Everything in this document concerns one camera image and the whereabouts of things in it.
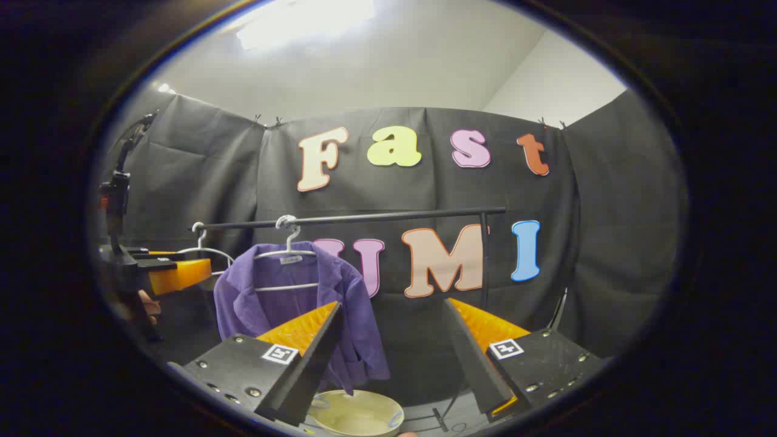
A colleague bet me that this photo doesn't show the purple knitted garment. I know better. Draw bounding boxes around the purple knitted garment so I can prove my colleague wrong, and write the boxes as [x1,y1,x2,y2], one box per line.
[214,242,391,395]

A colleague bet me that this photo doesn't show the beige laundry hamper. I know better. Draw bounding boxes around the beige laundry hamper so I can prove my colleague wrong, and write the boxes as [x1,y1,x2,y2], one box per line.
[308,390,405,437]

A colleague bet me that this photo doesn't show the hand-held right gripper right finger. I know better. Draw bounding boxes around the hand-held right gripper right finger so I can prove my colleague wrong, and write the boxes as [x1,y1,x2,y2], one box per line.
[442,297,606,424]

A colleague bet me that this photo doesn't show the black backdrop cloth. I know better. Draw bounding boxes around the black backdrop cloth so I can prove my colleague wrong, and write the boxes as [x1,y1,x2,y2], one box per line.
[100,90,690,408]

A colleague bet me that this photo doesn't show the black clothes rack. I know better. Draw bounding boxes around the black clothes rack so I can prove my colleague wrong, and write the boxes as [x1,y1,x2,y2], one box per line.
[195,207,507,311]

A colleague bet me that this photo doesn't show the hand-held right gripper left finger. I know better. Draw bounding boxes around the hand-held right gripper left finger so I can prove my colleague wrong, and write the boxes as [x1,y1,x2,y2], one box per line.
[181,300,344,427]

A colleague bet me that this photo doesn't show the white plastic hanger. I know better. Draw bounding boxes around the white plastic hanger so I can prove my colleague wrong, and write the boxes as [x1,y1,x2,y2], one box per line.
[176,222,235,275]
[253,215,321,293]

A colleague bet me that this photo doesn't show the black tripod stand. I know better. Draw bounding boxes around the black tripod stand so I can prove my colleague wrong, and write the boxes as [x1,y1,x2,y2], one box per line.
[548,288,570,333]

